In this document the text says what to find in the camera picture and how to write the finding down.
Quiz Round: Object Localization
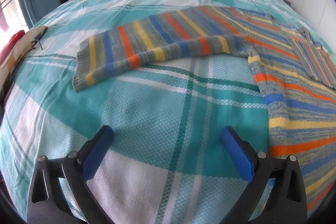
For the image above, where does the striped knit sweater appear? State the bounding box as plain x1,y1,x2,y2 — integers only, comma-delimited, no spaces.
72,6,335,211

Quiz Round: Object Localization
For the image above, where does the teal plaid bedspread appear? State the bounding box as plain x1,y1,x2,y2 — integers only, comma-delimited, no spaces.
0,0,334,224

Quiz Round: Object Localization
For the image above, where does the beige red cloth bag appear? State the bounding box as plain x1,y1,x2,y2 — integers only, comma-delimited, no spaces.
1,26,48,110

